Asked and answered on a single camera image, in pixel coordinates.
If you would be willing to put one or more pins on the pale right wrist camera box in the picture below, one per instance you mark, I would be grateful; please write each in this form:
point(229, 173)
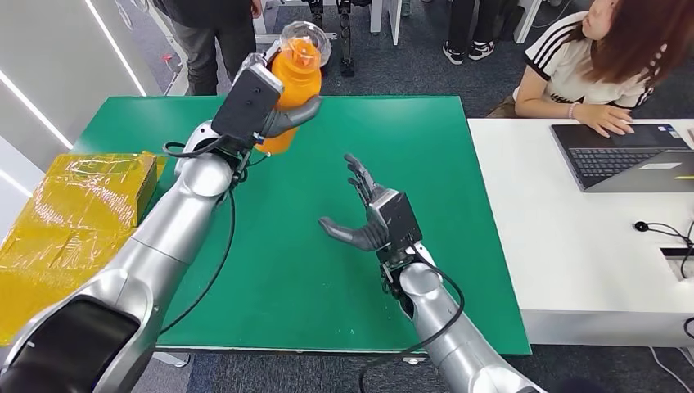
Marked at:
point(398, 222)

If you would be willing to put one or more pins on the orange plastic bottle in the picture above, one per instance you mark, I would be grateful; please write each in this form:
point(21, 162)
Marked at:
point(298, 76)

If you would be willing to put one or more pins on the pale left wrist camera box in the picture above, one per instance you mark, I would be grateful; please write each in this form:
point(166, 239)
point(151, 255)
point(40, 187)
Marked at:
point(246, 106)

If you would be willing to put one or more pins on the white table frame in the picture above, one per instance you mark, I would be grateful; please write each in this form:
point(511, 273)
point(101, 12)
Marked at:
point(379, 16)

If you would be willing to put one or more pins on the dark grey laptop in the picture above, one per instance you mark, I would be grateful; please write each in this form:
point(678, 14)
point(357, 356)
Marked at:
point(623, 160)

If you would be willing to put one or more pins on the yellow film wrapped cardboard box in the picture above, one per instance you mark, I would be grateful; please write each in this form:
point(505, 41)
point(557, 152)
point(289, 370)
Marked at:
point(65, 228)

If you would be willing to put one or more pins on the person's legs with sneakers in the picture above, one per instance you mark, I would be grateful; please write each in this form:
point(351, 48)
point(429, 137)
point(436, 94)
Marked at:
point(461, 32)

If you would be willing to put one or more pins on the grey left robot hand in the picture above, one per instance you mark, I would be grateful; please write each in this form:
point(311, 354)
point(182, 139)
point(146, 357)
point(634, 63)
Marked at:
point(290, 116)

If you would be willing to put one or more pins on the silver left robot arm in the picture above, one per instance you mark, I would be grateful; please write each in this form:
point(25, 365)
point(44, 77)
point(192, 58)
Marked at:
point(146, 260)

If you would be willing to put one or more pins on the standing person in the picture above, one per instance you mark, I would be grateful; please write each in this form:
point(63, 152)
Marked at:
point(206, 49)

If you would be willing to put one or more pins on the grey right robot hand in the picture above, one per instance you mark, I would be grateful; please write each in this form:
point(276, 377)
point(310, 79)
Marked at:
point(352, 236)

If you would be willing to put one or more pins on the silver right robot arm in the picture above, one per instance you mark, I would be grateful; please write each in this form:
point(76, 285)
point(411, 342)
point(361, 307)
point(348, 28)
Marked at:
point(450, 336)

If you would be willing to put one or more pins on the black humanoid robot legs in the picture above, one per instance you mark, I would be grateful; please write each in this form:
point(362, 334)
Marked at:
point(345, 43)

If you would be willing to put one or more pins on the white desk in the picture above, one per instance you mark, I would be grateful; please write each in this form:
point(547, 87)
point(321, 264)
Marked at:
point(569, 255)

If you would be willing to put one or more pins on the seated person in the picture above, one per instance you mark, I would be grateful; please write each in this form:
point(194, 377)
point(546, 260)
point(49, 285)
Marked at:
point(564, 65)

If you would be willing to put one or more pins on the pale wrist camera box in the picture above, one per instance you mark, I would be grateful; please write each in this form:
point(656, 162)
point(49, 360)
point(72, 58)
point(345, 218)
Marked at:
point(246, 106)
point(398, 222)

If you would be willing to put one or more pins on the seated person's hand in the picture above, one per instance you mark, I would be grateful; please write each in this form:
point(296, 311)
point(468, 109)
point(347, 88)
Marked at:
point(607, 118)

